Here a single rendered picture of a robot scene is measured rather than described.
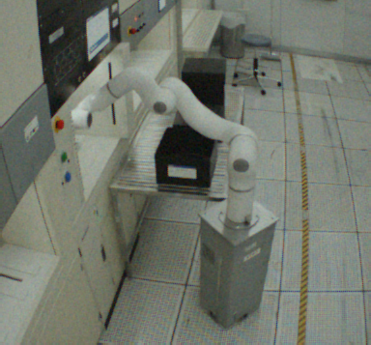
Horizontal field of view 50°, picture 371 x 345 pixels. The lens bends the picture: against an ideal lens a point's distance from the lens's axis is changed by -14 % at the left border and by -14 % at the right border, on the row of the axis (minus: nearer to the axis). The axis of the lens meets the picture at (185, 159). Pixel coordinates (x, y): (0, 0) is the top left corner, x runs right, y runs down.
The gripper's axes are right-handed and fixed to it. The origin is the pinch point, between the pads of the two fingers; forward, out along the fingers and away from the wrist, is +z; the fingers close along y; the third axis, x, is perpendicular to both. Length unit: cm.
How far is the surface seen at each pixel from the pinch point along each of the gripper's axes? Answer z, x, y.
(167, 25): -25, -11, 187
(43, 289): -29, -36, -72
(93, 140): -15, -34, 38
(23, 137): -31, 25, -56
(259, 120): -103, -121, 233
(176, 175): -66, -39, 18
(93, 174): -26.1, -34.4, 6.6
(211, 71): -71, -20, 107
